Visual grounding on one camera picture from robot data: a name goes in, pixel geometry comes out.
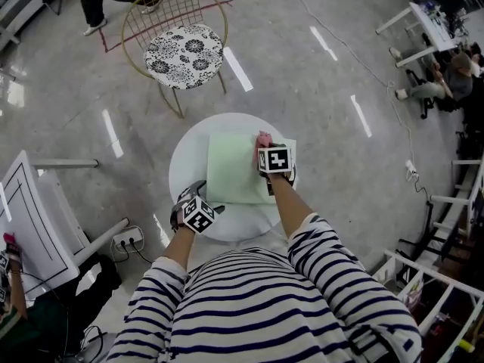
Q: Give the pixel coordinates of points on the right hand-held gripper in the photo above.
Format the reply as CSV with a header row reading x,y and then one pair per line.
x,y
276,160

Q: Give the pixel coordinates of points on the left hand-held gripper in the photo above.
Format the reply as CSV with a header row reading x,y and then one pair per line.
x,y
198,216

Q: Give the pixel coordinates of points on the white table with black lines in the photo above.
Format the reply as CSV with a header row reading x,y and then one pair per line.
x,y
34,218

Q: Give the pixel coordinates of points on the black office chair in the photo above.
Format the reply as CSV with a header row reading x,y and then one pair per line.
x,y
427,106

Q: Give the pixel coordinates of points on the round white side table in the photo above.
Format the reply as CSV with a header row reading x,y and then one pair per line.
x,y
189,153

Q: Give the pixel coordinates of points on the white equipment bench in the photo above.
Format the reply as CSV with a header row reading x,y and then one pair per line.
x,y
19,2

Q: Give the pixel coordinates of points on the pink cloth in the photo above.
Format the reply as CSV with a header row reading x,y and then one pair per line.
x,y
263,139

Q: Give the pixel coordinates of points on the white frame desk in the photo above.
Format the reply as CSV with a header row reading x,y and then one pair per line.
x,y
472,199

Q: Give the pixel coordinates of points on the white power strip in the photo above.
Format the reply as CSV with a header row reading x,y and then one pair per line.
x,y
126,238
411,169

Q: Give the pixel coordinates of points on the person's right forearm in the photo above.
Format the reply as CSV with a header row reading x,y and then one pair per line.
x,y
289,210

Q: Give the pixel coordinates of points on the person's striped shirt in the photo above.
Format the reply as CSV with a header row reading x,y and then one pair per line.
x,y
257,308

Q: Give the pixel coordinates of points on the person's left forearm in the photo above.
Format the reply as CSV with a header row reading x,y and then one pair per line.
x,y
177,248

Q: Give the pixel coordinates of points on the white frame shelf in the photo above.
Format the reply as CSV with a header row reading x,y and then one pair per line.
x,y
435,278

